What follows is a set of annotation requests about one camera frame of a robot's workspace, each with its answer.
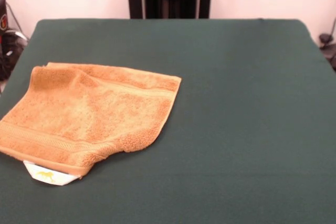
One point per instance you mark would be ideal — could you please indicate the orange terry towel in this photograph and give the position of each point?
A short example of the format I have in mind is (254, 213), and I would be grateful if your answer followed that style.
(86, 116)

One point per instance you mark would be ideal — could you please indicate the small black adapter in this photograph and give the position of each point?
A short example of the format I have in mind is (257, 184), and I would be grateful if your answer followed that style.
(325, 39)

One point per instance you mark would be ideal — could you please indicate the dark green table cloth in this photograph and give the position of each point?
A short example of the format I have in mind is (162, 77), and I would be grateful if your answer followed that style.
(236, 116)

